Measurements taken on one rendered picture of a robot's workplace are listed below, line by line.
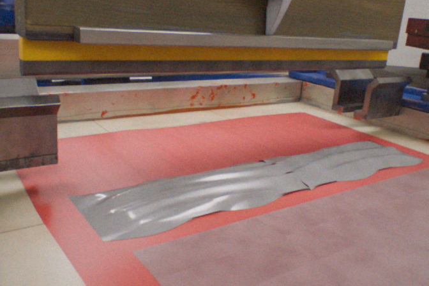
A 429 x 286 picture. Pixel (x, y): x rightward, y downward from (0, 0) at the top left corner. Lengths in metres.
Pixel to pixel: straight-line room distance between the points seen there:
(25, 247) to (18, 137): 0.08
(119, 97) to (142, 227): 0.27
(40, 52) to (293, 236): 0.21
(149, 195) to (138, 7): 0.14
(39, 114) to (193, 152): 0.17
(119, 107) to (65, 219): 0.25
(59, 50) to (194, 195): 0.14
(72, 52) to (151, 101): 0.25
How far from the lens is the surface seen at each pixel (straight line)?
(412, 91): 0.65
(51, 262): 0.26
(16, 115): 0.32
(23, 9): 0.30
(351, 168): 0.43
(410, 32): 1.55
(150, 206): 0.31
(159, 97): 0.56
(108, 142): 0.45
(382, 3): 0.52
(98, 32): 0.30
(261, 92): 0.66
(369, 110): 0.56
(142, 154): 0.42
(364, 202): 0.37
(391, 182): 0.43
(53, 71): 0.32
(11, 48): 0.56
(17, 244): 0.28
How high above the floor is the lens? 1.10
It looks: 16 degrees down
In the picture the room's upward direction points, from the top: 5 degrees clockwise
